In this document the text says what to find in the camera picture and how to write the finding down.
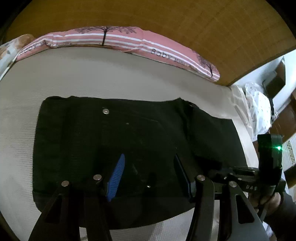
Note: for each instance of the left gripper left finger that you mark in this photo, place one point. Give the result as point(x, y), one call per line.
point(115, 178)

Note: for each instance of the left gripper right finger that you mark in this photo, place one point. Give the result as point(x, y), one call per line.
point(184, 180)

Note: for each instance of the black pants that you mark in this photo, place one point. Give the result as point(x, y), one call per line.
point(79, 140)

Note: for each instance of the person right hand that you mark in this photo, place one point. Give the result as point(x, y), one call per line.
point(270, 203)

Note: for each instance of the white floral blanket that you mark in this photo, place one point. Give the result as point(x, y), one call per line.
point(253, 107)

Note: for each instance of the beige textured bed sheet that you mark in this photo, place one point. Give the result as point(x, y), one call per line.
point(91, 72)

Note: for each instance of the pink striped baby pillow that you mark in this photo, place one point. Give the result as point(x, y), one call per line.
point(132, 40)

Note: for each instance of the floral patterned pillow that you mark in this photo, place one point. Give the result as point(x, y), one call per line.
point(10, 50)

